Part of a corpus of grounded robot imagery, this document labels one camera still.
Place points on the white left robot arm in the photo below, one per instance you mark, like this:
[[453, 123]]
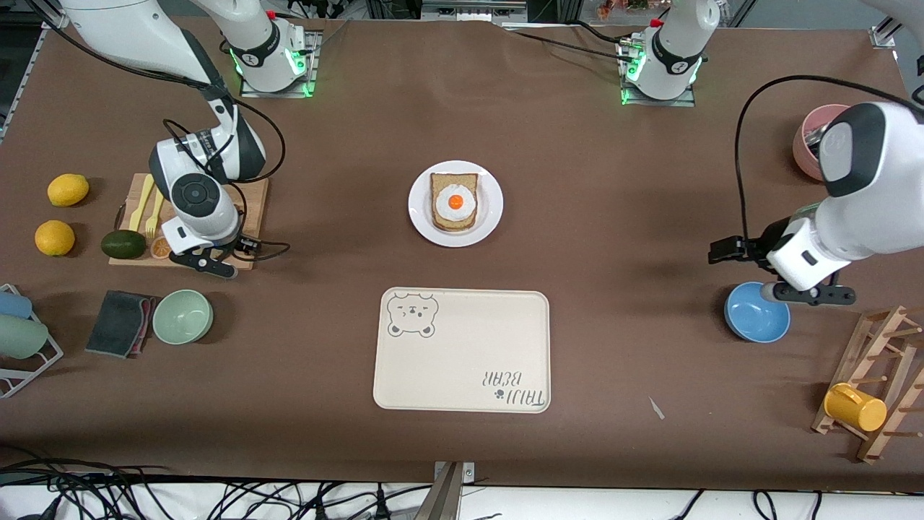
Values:
[[873, 209]]

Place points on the yellow mug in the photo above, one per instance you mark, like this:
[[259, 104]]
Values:
[[855, 408]]

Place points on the round yellow-orange citrus fruit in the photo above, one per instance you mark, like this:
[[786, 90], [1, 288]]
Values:
[[55, 238]]

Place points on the grey angled bar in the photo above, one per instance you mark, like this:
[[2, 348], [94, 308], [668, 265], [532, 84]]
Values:
[[442, 498]]

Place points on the green avocado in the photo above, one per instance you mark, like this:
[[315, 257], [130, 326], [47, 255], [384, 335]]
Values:
[[123, 244]]

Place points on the pink bowl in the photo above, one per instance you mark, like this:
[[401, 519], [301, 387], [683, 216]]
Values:
[[803, 155]]

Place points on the yellow lemon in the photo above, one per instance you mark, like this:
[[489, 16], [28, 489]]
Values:
[[68, 190]]

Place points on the yellow plastic fork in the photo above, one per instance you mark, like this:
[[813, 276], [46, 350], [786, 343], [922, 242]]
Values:
[[153, 217]]

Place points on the pale green cup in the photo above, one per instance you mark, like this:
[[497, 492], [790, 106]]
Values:
[[20, 337]]

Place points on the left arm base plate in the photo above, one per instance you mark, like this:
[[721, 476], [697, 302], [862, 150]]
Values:
[[660, 101]]

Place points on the yellow plastic knife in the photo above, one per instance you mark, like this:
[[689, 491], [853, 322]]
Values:
[[142, 202]]

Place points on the fried egg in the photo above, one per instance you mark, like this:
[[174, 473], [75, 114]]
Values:
[[455, 202]]

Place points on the grey tape scrap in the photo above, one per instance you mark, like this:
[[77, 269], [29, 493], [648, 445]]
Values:
[[656, 408]]

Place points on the white round plate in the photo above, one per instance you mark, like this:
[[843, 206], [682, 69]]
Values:
[[422, 217]]

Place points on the dark grey cloth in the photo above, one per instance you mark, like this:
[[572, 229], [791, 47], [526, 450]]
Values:
[[115, 323]]

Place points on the blue bowl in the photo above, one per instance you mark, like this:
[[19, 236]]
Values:
[[754, 321]]

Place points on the bread slice under egg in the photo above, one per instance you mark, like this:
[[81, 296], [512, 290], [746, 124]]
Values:
[[462, 180]]

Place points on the cream tray with bear print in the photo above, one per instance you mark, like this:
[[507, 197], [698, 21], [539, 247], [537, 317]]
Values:
[[462, 361]]

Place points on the wooden mug rack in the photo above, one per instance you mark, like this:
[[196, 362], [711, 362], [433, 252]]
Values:
[[877, 339]]

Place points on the metal edge bracket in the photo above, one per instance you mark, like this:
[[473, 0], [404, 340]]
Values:
[[468, 473]]

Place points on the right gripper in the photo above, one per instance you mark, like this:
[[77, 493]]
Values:
[[238, 244]]

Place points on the light blue cup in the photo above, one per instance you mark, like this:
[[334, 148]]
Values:
[[13, 305]]

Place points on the wooden cutting board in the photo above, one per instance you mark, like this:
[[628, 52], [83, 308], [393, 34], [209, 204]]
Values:
[[253, 209]]

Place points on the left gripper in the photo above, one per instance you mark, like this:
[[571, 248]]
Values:
[[766, 241]]

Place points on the pale green bowl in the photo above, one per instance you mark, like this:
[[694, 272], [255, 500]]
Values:
[[182, 316]]

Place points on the aluminium corner bracket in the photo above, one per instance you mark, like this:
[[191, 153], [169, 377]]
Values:
[[884, 36], [50, 18]]

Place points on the orange slice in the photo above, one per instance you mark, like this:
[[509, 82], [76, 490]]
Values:
[[159, 249]]

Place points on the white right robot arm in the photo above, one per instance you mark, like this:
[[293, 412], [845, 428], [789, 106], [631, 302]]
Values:
[[144, 36]]

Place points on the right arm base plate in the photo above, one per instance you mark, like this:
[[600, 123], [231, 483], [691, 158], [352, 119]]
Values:
[[278, 94]]

